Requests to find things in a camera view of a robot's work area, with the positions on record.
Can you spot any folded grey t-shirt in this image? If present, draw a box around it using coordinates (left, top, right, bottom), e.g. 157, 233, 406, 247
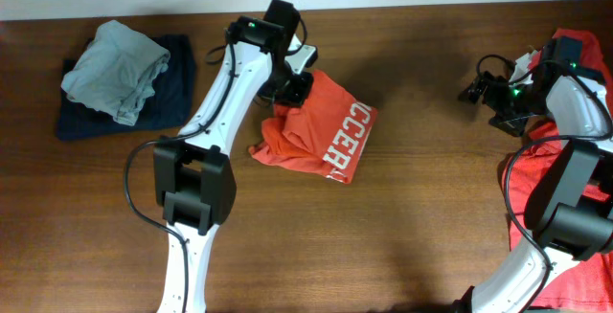
61, 20, 170, 126

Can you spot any red t-shirt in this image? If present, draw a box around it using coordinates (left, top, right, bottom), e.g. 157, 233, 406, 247
500, 27, 613, 311

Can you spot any folded navy garment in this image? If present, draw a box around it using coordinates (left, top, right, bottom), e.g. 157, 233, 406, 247
55, 34, 196, 142

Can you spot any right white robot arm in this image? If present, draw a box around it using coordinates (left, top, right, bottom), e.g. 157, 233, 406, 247
451, 35, 612, 312

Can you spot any orange printed t-shirt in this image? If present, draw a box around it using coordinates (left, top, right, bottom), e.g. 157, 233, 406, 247
249, 70, 378, 184

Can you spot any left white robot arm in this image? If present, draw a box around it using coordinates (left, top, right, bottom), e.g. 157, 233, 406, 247
153, 0, 317, 312

